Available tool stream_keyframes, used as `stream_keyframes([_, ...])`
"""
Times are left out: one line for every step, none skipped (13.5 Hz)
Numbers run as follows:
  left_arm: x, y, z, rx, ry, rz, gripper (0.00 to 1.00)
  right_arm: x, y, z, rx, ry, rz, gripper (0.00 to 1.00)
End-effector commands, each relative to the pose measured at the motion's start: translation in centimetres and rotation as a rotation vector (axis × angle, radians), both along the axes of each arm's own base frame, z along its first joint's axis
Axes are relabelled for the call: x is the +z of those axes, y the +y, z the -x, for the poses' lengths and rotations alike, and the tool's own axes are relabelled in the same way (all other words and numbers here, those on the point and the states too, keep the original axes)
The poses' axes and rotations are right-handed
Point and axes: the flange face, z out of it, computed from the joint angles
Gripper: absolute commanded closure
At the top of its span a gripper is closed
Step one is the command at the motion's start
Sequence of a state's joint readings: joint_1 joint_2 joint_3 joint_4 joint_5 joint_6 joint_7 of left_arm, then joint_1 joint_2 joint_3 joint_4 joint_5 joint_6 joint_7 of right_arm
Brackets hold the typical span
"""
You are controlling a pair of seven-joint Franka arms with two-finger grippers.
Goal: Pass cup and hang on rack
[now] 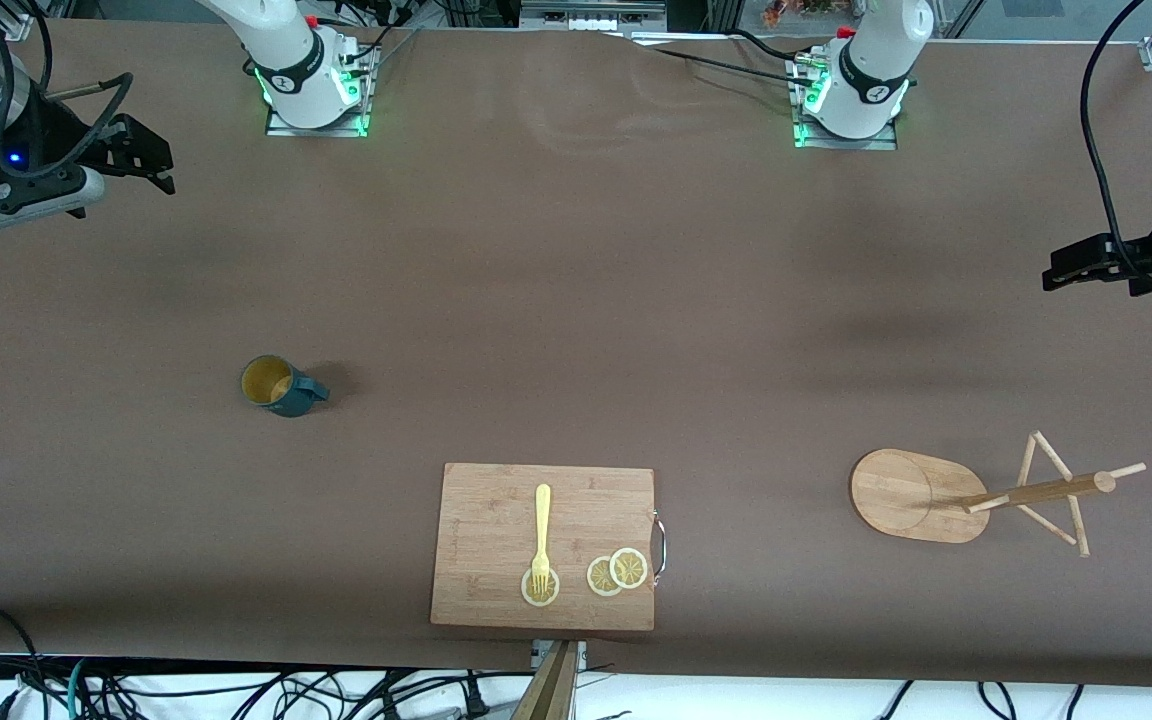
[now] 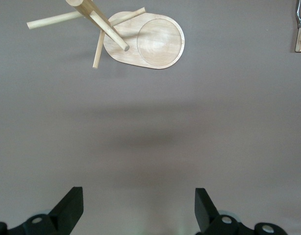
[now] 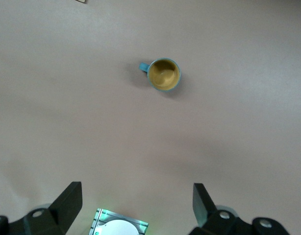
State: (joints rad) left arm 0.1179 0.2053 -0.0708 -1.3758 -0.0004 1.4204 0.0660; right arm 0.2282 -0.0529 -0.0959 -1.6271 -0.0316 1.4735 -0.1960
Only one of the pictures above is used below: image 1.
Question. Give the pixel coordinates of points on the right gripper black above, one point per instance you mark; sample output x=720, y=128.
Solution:
x=54, y=136

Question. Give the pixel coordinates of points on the teal cup with yellow inside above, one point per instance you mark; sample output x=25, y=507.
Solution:
x=266, y=380

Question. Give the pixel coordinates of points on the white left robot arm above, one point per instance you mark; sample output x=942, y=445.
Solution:
x=876, y=50

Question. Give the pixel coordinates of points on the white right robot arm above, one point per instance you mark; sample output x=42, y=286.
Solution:
x=286, y=40

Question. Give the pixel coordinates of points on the wooden cup rack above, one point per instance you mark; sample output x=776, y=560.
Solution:
x=901, y=495

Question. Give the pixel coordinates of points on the bamboo cutting board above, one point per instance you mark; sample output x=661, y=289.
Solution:
x=486, y=540

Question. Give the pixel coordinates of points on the yellow plastic fork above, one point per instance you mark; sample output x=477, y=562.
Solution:
x=542, y=520

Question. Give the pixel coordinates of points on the lemon slice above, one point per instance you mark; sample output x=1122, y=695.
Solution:
x=541, y=600
x=598, y=578
x=629, y=568

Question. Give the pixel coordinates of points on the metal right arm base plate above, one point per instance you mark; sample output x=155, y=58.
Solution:
x=281, y=125

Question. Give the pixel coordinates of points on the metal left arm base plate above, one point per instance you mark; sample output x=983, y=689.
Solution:
x=886, y=143

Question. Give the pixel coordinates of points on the metal mount bracket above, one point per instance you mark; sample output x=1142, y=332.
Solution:
x=582, y=655

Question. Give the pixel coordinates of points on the wooden camera mount beam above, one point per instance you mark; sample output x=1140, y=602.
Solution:
x=551, y=690

